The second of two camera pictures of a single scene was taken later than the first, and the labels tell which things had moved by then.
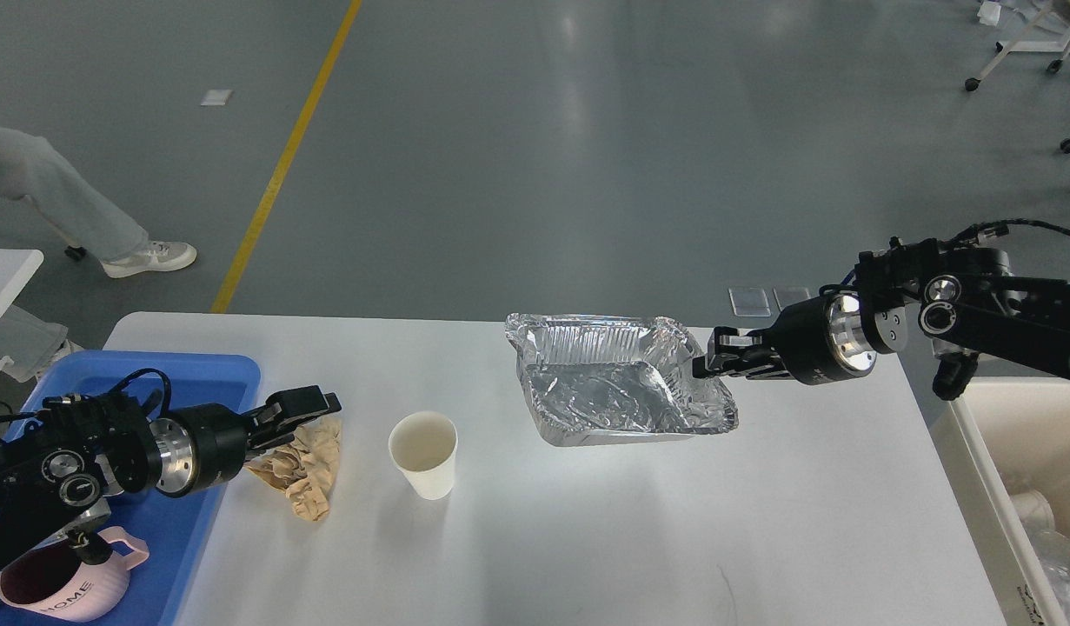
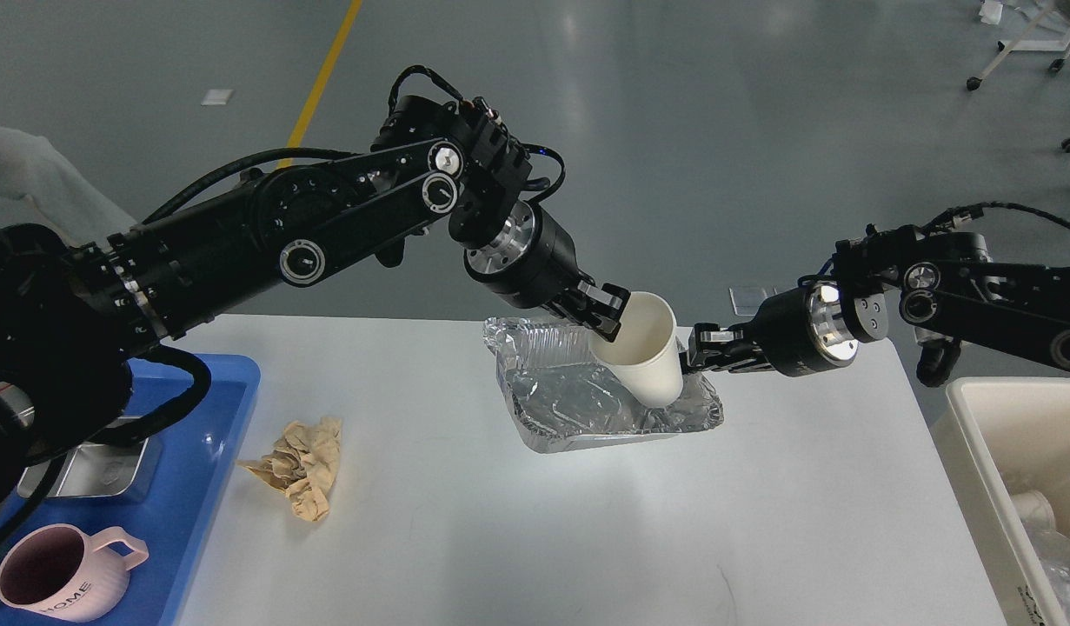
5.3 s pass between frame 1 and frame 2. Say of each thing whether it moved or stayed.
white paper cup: moved
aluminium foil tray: moved
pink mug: stayed
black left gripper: moved
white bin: stayed
